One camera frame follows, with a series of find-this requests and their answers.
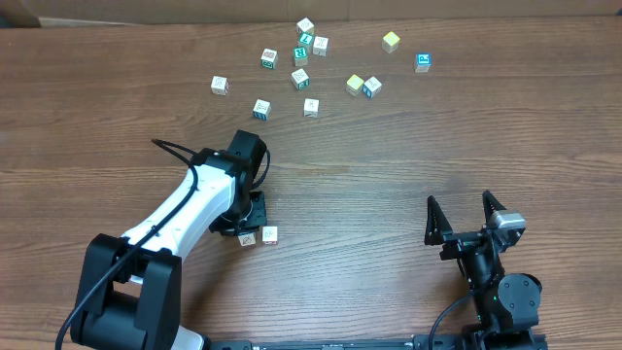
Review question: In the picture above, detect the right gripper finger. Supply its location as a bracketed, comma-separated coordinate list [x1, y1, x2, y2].
[482, 190, 506, 225]
[424, 195, 453, 246]

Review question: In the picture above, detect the red picture wooden block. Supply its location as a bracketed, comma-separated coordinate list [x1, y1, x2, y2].
[261, 227, 278, 245]

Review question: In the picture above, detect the red-edged wooden block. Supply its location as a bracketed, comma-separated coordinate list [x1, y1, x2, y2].
[238, 232, 257, 247]

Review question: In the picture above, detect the blue-sided wooden block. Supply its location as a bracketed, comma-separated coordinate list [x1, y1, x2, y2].
[363, 76, 382, 99]

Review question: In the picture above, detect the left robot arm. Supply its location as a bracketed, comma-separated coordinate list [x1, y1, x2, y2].
[55, 141, 271, 349]

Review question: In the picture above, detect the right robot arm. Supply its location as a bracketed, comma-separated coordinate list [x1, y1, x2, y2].
[421, 191, 547, 350]

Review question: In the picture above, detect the blue-edged wooden block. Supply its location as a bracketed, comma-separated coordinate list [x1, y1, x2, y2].
[253, 99, 271, 121]

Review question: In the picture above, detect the plain A wooden block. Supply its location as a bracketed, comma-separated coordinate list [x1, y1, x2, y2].
[303, 98, 320, 118]

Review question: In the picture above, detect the red S wooden block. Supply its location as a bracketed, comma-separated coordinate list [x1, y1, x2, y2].
[211, 76, 229, 95]

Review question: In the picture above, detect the green-edged wooden block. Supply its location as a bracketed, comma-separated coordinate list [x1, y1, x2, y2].
[291, 68, 310, 90]

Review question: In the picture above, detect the blue P wooden block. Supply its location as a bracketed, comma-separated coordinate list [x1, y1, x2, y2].
[414, 52, 432, 73]

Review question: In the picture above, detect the green B wooden block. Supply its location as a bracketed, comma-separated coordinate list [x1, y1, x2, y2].
[260, 49, 278, 70]

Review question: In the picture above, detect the yellow top block lower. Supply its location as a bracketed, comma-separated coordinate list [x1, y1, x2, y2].
[346, 74, 363, 96]

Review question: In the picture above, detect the yellow block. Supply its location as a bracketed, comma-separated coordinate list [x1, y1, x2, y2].
[346, 74, 363, 96]
[382, 31, 400, 53]

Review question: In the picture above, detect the green R wooden block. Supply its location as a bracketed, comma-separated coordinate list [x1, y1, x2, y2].
[293, 47, 308, 67]

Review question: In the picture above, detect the white X wooden block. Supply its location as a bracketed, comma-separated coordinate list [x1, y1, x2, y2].
[312, 36, 328, 56]

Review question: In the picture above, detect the green L wooden block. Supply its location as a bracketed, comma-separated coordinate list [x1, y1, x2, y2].
[297, 32, 315, 51]

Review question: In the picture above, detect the yellow top block upper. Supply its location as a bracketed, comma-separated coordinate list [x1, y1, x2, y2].
[382, 31, 400, 53]

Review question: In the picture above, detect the top white wooden block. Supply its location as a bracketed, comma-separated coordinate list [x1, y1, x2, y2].
[296, 17, 315, 35]

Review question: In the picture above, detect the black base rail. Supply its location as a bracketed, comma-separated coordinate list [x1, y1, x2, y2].
[203, 332, 549, 350]

